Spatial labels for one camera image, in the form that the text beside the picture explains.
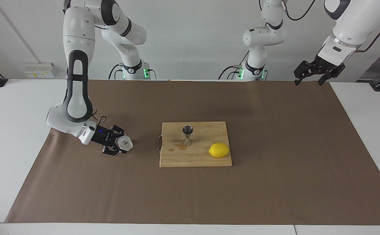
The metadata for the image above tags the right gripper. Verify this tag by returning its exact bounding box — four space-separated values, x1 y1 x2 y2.
90 124 128 156

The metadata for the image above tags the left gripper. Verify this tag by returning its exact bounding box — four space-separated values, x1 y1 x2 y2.
293 55 346 86

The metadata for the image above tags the small clear glass cup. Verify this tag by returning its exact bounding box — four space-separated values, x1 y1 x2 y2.
117 136 134 152

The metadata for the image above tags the steel jigger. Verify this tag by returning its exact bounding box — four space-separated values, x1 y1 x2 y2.
182 125 194 147

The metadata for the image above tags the wooden cutting board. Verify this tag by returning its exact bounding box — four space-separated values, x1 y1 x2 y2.
157 121 233 168

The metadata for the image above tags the yellow lemon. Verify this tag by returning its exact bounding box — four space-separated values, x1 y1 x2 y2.
209 143 230 158

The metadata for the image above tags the black cable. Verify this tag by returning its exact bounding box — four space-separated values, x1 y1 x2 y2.
356 12 380 54
91 107 107 126
108 63 125 80
218 50 250 80
282 0 317 21

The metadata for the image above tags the white wall socket box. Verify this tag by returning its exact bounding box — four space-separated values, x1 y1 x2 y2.
24 62 56 79

